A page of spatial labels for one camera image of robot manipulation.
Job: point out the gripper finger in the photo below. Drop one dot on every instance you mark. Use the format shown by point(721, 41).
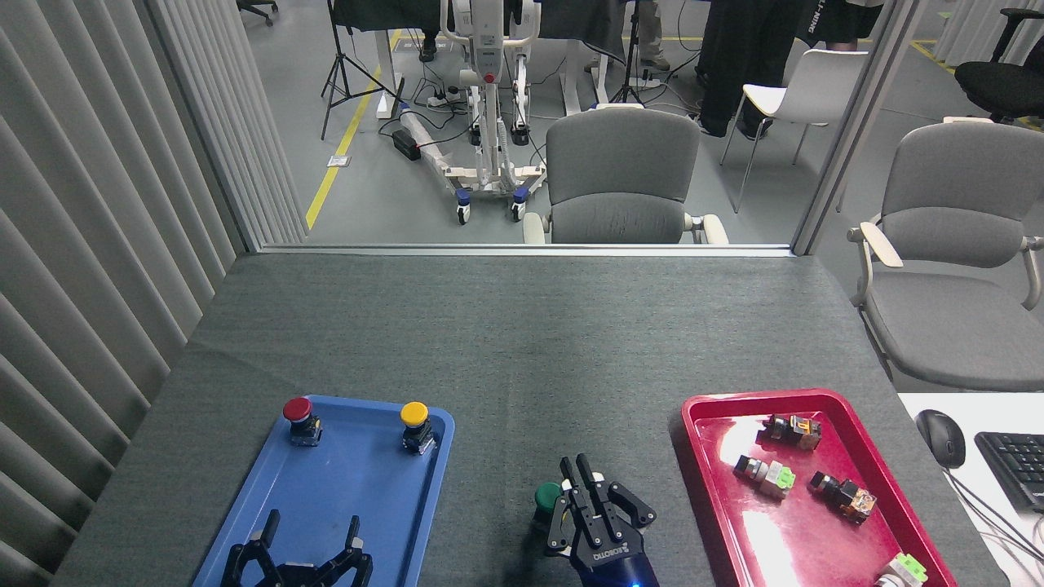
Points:
point(620, 509)
point(351, 571)
point(249, 567)
point(564, 522)

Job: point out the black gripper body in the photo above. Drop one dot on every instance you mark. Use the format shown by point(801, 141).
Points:
point(612, 562)
point(302, 577)

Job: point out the green push button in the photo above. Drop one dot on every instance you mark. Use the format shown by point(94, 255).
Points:
point(546, 496)

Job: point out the red push button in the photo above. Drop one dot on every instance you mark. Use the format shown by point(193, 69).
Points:
point(298, 409)

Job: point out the yellow push button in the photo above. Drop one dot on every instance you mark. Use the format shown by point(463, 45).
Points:
point(414, 413)

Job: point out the blue plastic tray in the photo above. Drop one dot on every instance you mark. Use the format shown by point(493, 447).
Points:
point(342, 489)

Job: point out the red plastic tray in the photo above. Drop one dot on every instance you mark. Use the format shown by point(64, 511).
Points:
point(816, 546)

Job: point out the black computer mouse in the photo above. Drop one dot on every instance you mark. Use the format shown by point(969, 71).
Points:
point(942, 439)

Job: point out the grey armchair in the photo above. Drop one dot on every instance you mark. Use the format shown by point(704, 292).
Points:
point(620, 175)
point(954, 269)

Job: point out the white desk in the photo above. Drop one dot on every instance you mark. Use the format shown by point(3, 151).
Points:
point(991, 412)

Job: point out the black keyboard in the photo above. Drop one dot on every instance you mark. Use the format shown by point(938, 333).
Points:
point(1019, 469)

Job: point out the white stand on wheels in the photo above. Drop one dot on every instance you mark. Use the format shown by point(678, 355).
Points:
point(489, 122)

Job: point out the black power adapter box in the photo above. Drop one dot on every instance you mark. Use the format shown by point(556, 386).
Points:
point(405, 144)

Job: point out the white power strip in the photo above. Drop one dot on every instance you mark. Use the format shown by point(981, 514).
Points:
point(644, 81)
point(443, 100)

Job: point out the black tripod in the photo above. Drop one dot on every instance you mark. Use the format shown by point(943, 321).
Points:
point(628, 73)
point(342, 69)

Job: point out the white plastic chair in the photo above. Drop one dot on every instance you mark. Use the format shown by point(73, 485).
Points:
point(816, 86)

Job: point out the person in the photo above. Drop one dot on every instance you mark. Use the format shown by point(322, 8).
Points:
point(651, 33)
point(746, 57)

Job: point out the black office chair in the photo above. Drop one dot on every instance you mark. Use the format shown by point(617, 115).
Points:
point(259, 8)
point(999, 81)

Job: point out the green and white switch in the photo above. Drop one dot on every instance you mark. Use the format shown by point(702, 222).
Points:
point(771, 477)
point(904, 569)

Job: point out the black and orange switch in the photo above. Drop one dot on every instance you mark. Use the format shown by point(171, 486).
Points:
point(848, 497)
point(795, 430)

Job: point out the silver frame post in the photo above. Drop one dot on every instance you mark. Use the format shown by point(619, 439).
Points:
point(856, 122)

